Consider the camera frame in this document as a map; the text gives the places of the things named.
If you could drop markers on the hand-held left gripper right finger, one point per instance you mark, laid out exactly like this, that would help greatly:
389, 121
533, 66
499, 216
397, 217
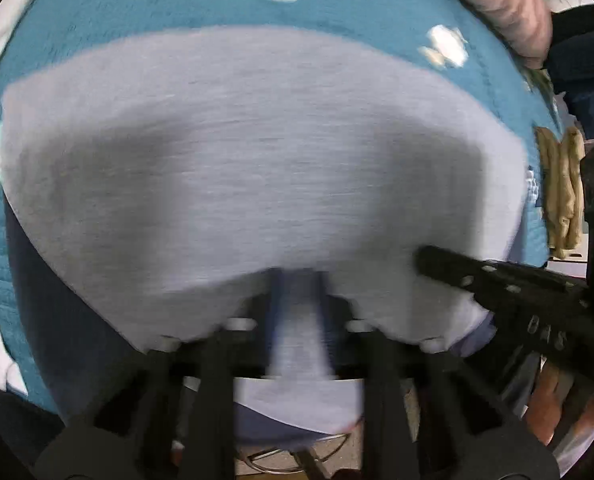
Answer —
325, 320

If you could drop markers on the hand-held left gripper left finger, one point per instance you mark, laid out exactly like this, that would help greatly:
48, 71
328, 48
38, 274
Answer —
275, 320

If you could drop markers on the grey navy zip jacket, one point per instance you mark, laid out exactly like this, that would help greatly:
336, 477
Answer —
257, 160

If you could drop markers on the person's right hand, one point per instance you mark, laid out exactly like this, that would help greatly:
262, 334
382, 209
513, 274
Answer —
544, 400

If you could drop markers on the tan pants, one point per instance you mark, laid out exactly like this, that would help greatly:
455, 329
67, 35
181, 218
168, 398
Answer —
559, 185

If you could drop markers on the navy yellow puffer jacket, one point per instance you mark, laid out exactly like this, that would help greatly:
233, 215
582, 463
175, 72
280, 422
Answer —
582, 60

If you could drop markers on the pink quilt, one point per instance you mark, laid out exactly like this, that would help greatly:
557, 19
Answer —
507, 5

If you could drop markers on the teal quilted bed mat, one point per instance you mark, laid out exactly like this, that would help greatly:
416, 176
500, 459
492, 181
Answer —
177, 0

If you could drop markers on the chrome stool frame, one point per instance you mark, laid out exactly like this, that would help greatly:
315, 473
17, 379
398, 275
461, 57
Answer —
277, 467

